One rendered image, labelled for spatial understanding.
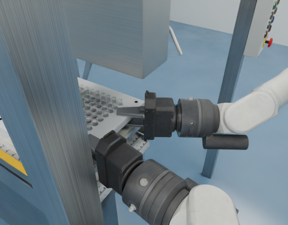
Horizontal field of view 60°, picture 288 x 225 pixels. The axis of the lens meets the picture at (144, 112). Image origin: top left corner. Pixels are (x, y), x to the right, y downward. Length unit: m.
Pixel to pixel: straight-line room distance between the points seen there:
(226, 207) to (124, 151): 0.18
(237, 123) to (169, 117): 0.14
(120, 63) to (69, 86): 0.27
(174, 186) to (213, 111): 0.22
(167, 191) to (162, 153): 1.39
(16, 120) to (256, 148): 1.82
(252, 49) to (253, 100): 0.61
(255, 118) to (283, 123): 1.75
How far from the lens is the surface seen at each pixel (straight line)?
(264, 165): 1.87
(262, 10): 1.10
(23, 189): 0.69
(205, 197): 0.37
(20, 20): 0.21
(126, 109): 0.55
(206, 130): 0.54
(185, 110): 0.53
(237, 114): 0.54
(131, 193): 0.40
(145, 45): 0.47
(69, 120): 0.27
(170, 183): 0.39
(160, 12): 0.50
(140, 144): 0.66
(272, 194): 1.74
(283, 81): 0.63
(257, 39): 1.13
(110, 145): 0.42
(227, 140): 0.58
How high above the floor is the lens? 1.29
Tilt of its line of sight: 38 degrees down
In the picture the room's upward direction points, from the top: straight up
